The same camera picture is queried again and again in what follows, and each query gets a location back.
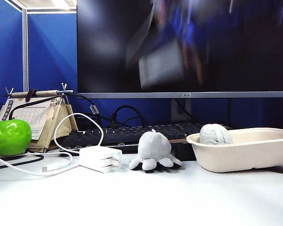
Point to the grey monitor stand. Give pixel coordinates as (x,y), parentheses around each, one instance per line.
(179,113)

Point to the beige canvas desk calendar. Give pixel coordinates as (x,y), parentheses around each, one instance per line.
(33,113)

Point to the black mechanical keyboard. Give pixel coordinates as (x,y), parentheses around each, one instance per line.
(113,136)

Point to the white power adapter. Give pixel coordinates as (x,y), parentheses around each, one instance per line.
(96,157)

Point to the green plastic apple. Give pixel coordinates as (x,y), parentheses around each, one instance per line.
(9,139)

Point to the black computer monitor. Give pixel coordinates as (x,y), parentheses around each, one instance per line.
(103,70)

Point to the aluminium partition frame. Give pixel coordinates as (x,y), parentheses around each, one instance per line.
(25,58)

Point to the grey plush ball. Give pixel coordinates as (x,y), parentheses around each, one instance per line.
(212,135)

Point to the grey and black octopus plush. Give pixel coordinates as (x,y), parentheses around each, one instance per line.
(153,146)

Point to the beige pulp bowl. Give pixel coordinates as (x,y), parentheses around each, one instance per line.
(238,155)

